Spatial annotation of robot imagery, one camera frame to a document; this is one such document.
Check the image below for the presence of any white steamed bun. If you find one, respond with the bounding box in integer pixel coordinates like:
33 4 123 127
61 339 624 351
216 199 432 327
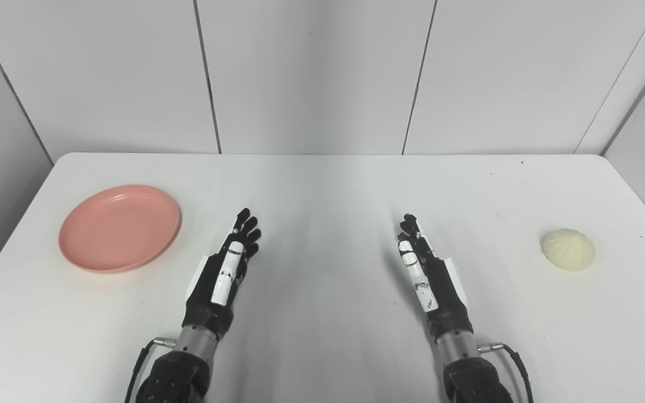
540 228 596 272

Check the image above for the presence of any pink round plate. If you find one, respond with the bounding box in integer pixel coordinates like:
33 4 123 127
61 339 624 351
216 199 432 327
58 185 181 274

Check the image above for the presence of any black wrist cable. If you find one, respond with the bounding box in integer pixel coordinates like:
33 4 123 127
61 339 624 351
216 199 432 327
125 338 176 403
478 343 534 403

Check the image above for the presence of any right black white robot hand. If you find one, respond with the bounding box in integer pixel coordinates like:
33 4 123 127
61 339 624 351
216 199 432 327
397 213 474 341

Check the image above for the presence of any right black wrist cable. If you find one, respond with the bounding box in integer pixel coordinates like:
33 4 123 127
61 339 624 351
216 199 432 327
478 343 534 403

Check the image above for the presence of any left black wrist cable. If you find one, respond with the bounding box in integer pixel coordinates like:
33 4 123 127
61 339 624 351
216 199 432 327
125 338 176 403

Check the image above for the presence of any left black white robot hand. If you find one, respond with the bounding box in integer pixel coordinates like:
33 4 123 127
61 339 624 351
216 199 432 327
181 208 263 341

